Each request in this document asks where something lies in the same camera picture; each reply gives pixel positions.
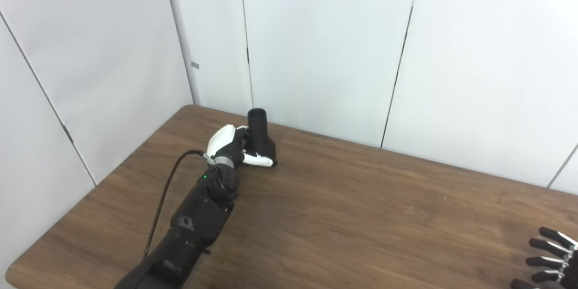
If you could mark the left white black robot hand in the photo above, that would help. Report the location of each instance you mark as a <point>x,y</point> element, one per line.
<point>221,140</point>

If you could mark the black flared nozzle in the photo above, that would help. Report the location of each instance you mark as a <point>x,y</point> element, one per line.
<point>262,142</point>

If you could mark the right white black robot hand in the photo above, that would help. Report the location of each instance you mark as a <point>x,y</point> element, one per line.
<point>572,265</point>

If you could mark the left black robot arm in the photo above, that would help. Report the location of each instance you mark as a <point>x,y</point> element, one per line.
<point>203,212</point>

